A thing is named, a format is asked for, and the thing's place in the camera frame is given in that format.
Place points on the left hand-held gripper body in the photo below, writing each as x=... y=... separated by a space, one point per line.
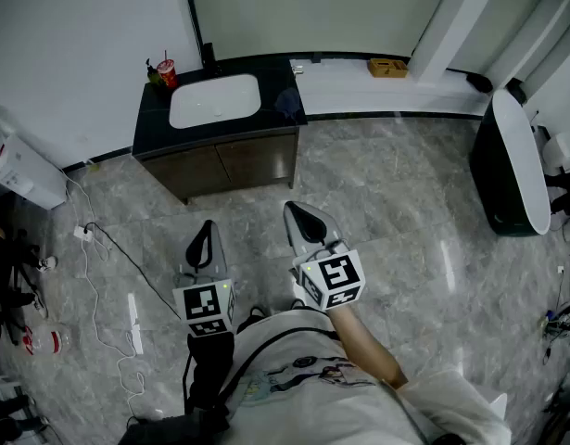
x=201 y=301

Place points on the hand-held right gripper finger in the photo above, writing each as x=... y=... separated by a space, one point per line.
x=319 y=227
x=294 y=237

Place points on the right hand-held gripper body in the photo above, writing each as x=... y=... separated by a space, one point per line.
x=333 y=274

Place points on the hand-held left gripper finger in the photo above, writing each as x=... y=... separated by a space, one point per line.
x=217 y=260
x=192 y=253

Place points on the blue cloth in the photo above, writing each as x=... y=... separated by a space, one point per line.
x=287 y=101

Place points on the person's right forearm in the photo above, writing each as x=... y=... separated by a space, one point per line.
x=363 y=346

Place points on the person's left forearm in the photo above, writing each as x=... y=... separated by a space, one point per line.
x=210 y=369

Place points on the dark wooden vanity cabinet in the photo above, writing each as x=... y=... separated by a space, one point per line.
x=150 y=123

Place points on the person's right shoe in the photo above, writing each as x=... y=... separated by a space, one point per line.
x=298 y=304

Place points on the person's shoe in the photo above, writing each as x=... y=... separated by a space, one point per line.
x=298 y=304
x=252 y=320

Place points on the person's left shoe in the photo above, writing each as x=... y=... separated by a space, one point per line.
x=252 y=320

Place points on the white power strip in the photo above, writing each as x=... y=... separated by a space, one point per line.
x=83 y=232

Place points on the small yellow-green object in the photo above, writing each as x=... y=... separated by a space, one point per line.
x=93 y=166

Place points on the black waist pouch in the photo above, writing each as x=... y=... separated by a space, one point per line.
x=173 y=431

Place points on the white printed t-shirt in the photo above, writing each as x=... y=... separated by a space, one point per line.
x=312 y=410

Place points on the white raised ledge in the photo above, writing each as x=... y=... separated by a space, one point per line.
x=358 y=93

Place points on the plastic bottle with red label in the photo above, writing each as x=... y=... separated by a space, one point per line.
x=55 y=341

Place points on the white sink basin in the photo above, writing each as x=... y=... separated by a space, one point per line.
x=215 y=100

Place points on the red cup with straw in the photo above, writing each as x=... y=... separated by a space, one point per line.
x=168 y=74

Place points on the green soap bottle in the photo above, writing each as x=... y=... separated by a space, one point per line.
x=152 y=74

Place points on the white water dispenser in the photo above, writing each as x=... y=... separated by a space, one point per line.
x=25 y=169

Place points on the black faucet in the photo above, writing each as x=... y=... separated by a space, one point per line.
x=209 y=56

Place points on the black oblong object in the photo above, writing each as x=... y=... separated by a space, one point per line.
x=479 y=83

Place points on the white roller blind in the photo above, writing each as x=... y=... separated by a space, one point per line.
x=312 y=7

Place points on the white toilet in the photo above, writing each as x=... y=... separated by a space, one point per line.
x=562 y=151

